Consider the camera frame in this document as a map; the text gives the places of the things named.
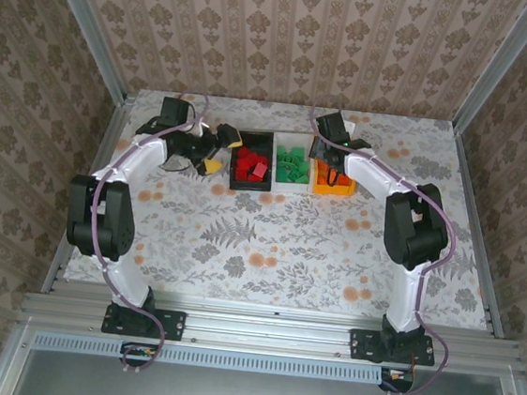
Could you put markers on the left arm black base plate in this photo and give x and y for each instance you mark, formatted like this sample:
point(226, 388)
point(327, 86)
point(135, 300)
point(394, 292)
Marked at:
point(172, 325)

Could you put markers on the right aluminium frame post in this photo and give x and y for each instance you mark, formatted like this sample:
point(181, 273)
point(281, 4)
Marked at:
point(500, 66)

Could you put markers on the left aluminium frame post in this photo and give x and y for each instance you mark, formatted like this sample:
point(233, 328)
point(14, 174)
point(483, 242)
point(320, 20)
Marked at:
point(89, 28)

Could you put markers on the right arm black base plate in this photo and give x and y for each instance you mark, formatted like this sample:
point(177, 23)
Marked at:
point(361, 344)

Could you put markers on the aluminium frame post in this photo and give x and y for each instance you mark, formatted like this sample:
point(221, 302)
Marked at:
point(500, 66)
point(89, 28)

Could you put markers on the orange lego brick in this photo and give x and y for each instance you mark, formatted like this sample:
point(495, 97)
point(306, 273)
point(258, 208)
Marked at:
point(346, 182)
point(323, 175)

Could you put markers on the floral tablecloth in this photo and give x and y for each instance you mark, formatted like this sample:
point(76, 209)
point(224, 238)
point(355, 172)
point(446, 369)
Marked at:
point(283, 280)

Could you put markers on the right aluminium side rail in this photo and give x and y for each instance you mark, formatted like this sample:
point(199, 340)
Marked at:
point(473, 205)

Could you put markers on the white plastic bin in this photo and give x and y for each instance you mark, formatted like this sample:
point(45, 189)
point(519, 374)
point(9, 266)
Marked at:
point(293, 187)

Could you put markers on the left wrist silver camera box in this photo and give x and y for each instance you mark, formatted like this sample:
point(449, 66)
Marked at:
point(198, 128)

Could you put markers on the yellow plastic bin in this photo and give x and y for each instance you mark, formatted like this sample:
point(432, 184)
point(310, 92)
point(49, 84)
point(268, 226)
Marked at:
point(332, 191)

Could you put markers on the aluminium mounting rail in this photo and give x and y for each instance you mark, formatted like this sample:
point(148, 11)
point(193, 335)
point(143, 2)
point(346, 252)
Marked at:
point(268, 330)

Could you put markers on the black plastic bin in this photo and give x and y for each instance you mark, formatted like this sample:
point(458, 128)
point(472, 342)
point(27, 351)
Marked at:
point(248, 185)

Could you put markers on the green lego plate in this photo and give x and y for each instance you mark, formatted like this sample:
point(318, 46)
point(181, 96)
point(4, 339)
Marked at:
point(282, 176)

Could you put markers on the green round lego brick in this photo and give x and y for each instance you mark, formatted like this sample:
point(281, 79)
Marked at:
point(288, 164)

